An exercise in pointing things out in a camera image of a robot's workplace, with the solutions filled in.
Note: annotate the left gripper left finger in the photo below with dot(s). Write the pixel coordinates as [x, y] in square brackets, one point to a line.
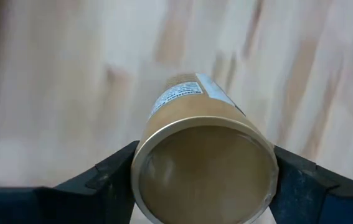
[54, 205]

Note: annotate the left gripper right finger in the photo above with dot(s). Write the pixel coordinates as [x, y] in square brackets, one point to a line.
[319, 202]

